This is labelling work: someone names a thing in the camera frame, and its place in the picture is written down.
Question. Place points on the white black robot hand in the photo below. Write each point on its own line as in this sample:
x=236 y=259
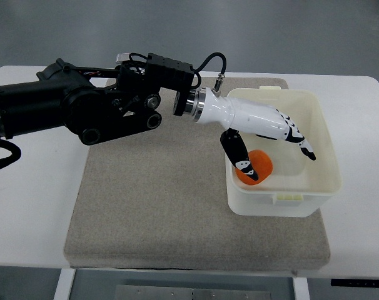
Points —
x=244 y=116

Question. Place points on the orange fruit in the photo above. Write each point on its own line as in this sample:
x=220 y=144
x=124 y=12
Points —
x=262 y=165

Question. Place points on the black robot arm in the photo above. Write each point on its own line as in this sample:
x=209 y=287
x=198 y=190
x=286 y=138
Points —
x=96 y=104

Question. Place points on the translucent white plastic box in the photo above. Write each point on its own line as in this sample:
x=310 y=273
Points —
x=298 y=186

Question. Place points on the grey felt mat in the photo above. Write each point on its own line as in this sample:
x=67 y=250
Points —
x=158 y=200

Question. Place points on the small clear plastic object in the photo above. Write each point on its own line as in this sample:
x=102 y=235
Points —
x=121 y=57

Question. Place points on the white table leg right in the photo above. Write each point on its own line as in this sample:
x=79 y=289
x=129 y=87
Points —
x=301 y=288

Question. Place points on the white table leg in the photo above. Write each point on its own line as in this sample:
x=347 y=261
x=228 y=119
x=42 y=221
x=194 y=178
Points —
x=301 y=288
x=65 y=284

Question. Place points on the black table control panel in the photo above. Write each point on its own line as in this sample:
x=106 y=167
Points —
x=355 y=283

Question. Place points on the white table leg left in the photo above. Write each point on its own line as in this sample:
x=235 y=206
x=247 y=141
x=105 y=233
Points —
x=65 y=284

